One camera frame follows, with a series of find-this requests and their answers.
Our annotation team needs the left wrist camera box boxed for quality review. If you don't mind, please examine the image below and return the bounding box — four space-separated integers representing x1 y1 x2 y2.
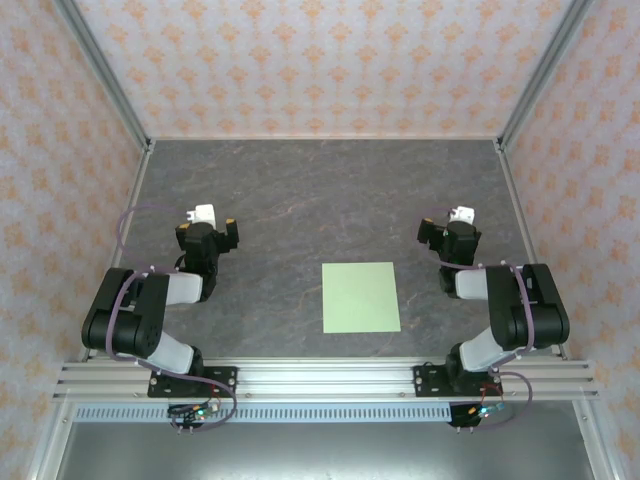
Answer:
183 203 217 226

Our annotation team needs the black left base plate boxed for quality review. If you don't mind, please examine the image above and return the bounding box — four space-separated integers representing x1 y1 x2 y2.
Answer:
147 366 239 400

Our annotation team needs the aluminium side rail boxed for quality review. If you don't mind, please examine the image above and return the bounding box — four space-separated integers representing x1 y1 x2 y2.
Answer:
494 142 569 361
77 142 156 362

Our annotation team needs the grey metal shelf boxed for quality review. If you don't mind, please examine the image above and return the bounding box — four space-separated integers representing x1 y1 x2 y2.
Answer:
49 422 591 480

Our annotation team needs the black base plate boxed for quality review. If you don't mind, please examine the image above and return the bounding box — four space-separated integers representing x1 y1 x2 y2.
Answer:
147 366 239 400
413 364 501 400

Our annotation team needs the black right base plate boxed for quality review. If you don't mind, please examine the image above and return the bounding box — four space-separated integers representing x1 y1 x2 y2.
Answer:
413 364 501 400

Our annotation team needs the small circuit board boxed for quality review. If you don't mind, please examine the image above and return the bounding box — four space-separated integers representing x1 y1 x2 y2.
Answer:
167 399 221 421
464 402 507 421

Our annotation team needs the light green paper sheet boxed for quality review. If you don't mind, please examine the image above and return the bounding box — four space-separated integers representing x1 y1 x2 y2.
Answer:
321 261 403 335

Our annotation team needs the aluminium mounting beam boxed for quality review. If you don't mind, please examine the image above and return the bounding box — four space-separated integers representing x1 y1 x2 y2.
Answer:
52 357 600 403

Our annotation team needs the slotted grey cable duct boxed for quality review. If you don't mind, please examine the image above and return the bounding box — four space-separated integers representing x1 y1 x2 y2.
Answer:
73 404 454 424

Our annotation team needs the aluminium frame post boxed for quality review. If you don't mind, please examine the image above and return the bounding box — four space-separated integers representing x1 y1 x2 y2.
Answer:
27 402 76 480
52 0 156 154
572 399 619 480
494 0 599 154

